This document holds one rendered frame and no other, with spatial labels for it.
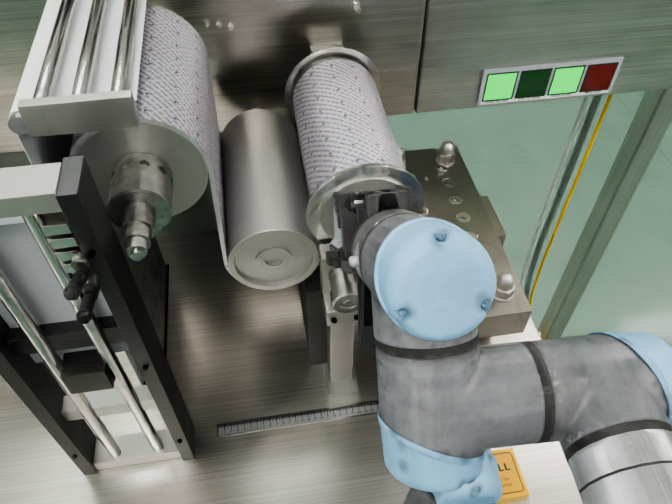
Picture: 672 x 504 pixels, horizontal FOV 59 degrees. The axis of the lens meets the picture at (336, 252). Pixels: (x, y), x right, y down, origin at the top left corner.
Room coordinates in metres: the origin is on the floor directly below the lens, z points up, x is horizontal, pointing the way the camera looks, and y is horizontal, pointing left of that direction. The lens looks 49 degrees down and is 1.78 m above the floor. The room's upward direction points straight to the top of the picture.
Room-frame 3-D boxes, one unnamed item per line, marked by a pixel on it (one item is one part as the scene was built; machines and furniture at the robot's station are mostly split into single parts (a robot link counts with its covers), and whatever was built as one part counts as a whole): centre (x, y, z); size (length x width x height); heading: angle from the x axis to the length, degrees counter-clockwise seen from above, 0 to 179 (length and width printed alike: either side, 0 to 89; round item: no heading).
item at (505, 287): (0.57, -0.26, 1.05); 0.04 x 0.04 x 0.04
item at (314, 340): (0.68, 0.03, 1.00); 0.33 x 0.07 x 0.20; 9
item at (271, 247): (0.63, 0.10, 1.18); 0.26 x 0.12 x 0.12; 9
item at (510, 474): (0.32, -0.23, 0.91); 0.07 x 0.07 x 0.02; 9
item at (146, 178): (0.47, 0.21, 1.34); 0.06 x 0.06 x 0.06; 9
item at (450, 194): (0.72, -0.19, 1.00); 0.40 x 0.16 x 0.06; 9
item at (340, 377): (0.48, -0.01, 1.05); 0.06 x 0.05 x 0.31; 9
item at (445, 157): (0.88, -0.21, 1.05); 0.04 x 0.04 x 0.04
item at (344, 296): (0.45, -0.01, 1.18); 0.04 x 0.02 x 0.04; 99
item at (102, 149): (0.62, 0.23, 1.34); 0.25 x 0.14 x 0.14; 9
